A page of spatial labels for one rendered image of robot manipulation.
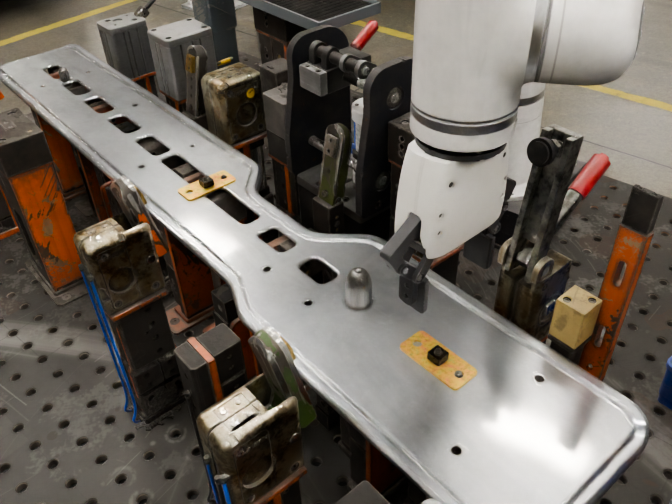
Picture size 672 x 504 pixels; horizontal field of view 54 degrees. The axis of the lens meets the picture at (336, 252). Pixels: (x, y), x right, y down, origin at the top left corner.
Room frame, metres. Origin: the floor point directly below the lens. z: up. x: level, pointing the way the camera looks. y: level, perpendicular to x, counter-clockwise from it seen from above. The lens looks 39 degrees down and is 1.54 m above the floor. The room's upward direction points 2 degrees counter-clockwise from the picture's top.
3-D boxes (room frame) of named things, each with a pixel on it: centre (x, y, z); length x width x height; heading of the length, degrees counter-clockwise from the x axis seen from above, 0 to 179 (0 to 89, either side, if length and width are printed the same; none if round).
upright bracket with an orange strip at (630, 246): (0.49, -0.29, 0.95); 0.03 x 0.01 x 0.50; 39
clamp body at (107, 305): (0.68, 0.29, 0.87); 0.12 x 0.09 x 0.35; 129
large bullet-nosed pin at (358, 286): (0.57, -0.02, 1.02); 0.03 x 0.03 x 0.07
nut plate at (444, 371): (0.47, -0.10, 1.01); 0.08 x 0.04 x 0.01; 39
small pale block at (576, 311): (0.49, -0.25, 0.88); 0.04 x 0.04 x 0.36; 39
